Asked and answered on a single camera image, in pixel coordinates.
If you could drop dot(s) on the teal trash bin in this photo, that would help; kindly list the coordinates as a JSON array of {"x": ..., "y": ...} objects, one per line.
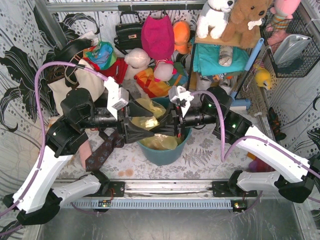
[{"x": 165, "y": 157}]

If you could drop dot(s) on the yellow trash bag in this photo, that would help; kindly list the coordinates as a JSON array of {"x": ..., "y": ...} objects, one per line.
[{"x": 158, "y": 141}]

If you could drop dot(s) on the black metal shelf rack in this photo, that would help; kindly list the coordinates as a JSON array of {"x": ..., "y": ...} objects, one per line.
[{"x": 234, "y": 42}]

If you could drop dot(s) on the colourful scarf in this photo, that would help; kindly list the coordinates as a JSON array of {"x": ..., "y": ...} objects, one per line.
[{"x": 101, "y": 57}]

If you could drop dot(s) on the brown plush dog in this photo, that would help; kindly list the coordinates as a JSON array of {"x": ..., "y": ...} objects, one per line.
[{"x": 244, "y": 19}]

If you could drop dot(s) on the orange plush toy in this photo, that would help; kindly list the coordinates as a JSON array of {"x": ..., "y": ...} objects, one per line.
[{"x": 182, "y": 31}]

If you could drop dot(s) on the red garment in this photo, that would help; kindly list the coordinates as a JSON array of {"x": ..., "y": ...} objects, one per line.
[{"x": 117, "y": 71}]

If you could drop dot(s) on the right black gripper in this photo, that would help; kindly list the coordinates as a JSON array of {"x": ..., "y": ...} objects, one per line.
[{"x": 179, "y": 120}]

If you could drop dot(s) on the white fluffy plush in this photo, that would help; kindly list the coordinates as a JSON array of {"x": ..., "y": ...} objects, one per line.
[{"x": 137, "y": 60}]

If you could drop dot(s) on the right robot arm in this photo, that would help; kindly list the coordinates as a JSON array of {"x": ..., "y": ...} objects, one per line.
[{"x": 293, "y": 177}]

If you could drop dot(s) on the white plush dog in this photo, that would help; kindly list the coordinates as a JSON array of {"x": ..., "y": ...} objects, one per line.
[{"x": 213, "y": 18}]

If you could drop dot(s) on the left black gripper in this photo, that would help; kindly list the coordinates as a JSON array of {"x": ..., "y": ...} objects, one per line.
[{"x": 122, "y": 122}]

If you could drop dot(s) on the grey patterned rolled cloth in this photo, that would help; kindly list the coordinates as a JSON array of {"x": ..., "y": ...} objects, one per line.
[{"x": 225, "y": 55}]

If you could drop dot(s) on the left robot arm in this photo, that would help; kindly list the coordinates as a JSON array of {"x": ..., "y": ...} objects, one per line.
[{"x": 37, "y": 201}]

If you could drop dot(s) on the silver pouch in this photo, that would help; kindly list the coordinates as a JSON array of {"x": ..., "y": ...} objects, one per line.
[{"x": 290, "y": 48}]

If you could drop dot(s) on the brown floral necktie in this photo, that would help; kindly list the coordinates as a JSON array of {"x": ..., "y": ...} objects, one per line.
[{"x": 96, "y": 160}]

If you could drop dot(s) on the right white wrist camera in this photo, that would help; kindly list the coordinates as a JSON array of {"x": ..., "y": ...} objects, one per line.
[{"x": 181, "y": 97}]

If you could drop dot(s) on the pink plush toy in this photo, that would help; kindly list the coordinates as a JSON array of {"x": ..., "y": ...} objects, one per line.
[{"x": 282, "y": 11}]

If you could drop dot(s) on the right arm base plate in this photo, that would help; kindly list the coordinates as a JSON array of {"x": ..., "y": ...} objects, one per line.
[{"x": 220, "y": 189}]

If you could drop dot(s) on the black leather handbag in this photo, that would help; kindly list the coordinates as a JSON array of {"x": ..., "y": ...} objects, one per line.
[{"x": 128, "y": 35}]

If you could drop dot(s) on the pink white plush doll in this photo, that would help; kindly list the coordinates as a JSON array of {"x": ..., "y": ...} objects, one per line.
[{"x": 164, "y": 70}]

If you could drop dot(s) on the cream canvas tote bag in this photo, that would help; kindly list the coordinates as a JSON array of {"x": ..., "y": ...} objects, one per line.
[{"x": 84, "y": 79}]

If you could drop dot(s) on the magenta orange cloth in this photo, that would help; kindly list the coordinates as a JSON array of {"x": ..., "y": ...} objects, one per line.
[{"x": 257, "y": 165}]

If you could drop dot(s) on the pink soft pad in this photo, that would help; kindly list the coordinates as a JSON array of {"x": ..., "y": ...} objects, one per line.
[{"x": 85, "y": 151}]

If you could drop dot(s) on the black wire basket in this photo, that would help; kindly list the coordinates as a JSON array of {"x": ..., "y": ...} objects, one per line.
[{"x": 299, "y": 67}]

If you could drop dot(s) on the rainbow striped bag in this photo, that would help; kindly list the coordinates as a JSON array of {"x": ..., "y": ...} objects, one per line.
[{"x": 146, "y": 81}]

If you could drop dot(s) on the yellow plush duck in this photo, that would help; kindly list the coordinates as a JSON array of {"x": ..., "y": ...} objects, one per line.
[{"x": 262, "y": 76}]

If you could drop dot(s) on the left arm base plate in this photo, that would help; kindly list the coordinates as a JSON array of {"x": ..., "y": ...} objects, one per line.
[{"x": 114, "y": 189}]

